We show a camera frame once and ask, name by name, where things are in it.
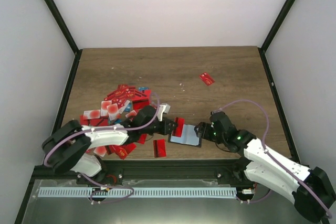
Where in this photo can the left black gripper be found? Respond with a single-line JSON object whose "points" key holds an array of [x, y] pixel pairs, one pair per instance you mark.
{"points": [[166, 129]]}

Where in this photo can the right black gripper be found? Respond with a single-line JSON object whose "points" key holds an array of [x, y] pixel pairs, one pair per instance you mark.
{"points": [[203, 130]]}

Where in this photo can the black leather card holder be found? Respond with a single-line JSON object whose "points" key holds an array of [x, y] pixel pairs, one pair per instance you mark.
{"points": [[188, 137]]}

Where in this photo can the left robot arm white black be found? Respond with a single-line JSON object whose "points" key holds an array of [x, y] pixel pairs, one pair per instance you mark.
{"points": [[66, 149]]}

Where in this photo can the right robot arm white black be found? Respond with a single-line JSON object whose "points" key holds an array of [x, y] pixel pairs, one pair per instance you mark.
{"points": [[308, 189]]}

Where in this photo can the red card black stripe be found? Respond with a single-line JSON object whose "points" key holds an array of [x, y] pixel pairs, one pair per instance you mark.
{"points": [[159, 148]]}

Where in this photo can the blue card top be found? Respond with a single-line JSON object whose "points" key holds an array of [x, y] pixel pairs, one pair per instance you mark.
{"points": [[142, 88]]}

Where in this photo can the lone red VIP card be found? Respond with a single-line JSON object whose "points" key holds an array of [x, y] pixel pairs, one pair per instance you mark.
{"points": [[206, 78]]}

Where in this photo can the red VIP card top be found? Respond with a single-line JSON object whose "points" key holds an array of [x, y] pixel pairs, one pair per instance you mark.
{"points": [[118, 94]]}

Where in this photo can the white red circle card upper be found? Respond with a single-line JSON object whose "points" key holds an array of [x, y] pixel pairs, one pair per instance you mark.
{"points": [[113, 111]]}

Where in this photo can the white red circle card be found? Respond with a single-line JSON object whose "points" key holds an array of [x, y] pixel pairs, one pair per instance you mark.
{"points": [[113, 111], [91, 114]]}

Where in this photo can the white red circle card left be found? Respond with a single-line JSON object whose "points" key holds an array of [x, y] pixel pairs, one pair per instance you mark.
{"points": [[91, 114]]}

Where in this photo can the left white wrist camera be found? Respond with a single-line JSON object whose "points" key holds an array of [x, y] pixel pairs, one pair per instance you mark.
{"points": [[163, 109]]}

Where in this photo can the black aluminium frame rail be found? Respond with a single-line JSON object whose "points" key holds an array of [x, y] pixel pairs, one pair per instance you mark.
{"points": [[225, 171]]}

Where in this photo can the light blue slotted cable duct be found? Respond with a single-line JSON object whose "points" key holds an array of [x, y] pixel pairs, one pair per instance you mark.
{"points": [[140, 192]]}

